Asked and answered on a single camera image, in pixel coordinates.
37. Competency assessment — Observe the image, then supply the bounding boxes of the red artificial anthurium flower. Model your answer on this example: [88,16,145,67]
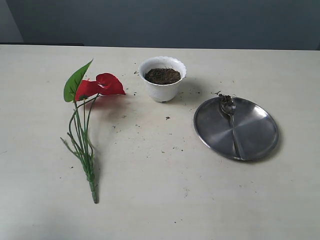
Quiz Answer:
[61,61,126,204]

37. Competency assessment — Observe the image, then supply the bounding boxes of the dark soil in pot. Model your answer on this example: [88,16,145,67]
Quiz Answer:
[144,68,181,85]

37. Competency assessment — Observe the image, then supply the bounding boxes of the clump of soil on spork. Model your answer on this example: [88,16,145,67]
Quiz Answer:
[218,94,234,107]

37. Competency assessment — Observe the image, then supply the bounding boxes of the stainless steel spork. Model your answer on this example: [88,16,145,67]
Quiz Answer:
[220,102,245,161]

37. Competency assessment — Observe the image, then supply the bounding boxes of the white plastic flower pot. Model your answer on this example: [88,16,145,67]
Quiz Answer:
[138,56,187,103]

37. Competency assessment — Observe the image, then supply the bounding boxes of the round stainless steel plate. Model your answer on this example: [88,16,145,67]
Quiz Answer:
[193,96,279,161]

